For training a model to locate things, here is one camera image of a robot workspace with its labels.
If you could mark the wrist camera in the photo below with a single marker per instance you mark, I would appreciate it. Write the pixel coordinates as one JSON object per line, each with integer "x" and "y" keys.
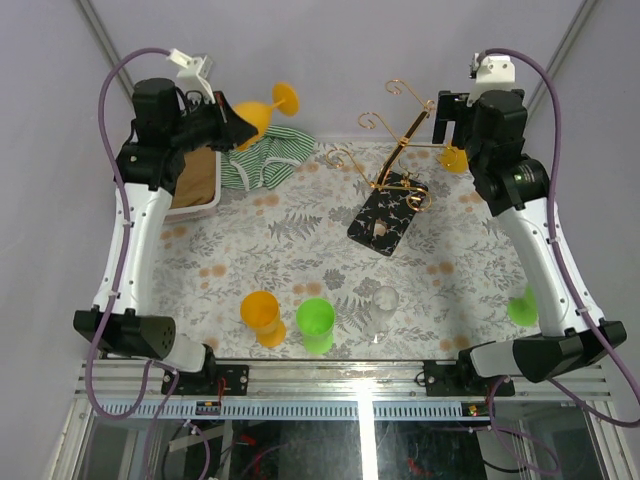
{"x": 490, "y": 72}
{"x": 193, "y": 71}

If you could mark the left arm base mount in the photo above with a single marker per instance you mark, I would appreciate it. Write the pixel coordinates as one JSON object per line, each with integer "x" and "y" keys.
{"x": 233, "y": 378}

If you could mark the green wine glass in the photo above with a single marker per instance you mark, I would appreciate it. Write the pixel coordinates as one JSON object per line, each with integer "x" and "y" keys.
{"x": 523, "y": 310}

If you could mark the floral tablecloth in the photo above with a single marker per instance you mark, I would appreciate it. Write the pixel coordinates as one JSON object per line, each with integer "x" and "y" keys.
{"x": 455, "y": 269}

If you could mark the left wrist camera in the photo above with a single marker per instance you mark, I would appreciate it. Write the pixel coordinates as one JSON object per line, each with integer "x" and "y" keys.
{"x": 193, "y": 71}

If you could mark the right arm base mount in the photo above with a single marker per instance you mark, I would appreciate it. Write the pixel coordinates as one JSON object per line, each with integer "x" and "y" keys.
{"x": 455, "y": 378}

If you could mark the green plastic cup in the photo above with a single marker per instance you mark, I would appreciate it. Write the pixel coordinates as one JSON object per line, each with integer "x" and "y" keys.
{"x": 315, "y": 319}

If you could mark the orange wine glass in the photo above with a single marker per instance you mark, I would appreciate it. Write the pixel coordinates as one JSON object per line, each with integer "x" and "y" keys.
{"x": 453, "y": 160}
{"x": 284, "y": 99}

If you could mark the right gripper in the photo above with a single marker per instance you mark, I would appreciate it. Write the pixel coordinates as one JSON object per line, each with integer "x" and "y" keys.
{"x": 452, "y": 107}

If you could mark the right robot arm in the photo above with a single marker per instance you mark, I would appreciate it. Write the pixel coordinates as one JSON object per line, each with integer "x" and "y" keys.
{"x": 573, "y": 329}

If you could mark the brown cloth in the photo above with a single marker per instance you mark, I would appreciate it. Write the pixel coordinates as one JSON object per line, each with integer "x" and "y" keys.
{"x": 197, "y": 183}

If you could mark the clear glass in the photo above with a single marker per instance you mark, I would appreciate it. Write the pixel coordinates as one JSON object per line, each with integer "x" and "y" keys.
{"x": 382, "y": 308}

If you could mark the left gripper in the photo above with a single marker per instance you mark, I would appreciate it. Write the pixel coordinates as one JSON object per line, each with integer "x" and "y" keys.
{"x": 230, "y": 128}

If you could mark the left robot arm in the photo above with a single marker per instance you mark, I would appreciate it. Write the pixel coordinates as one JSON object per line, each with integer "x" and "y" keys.
{"x": 165, "y": 128}

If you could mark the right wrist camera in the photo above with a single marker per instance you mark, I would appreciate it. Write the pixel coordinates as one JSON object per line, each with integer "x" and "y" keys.
{"x": 490, "y": 72}

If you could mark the aluminium rail frame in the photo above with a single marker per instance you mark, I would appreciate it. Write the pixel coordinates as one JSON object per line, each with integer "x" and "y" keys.
{"x": 338, "y": 380}

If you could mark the gold wine glass rack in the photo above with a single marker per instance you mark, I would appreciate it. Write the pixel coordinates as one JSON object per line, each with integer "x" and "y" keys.
{"x": 396, "y": 193}

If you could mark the white plastic basket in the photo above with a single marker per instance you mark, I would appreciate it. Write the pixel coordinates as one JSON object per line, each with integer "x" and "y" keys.
{"x": 176, "y": 215}

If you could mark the orange plastic cup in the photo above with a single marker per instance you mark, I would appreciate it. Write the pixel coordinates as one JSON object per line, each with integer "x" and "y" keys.
{"x": 260, "y": 312}

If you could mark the green striped cloth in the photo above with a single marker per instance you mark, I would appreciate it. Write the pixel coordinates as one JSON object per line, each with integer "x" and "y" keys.
{"x": 268, "y": 162}

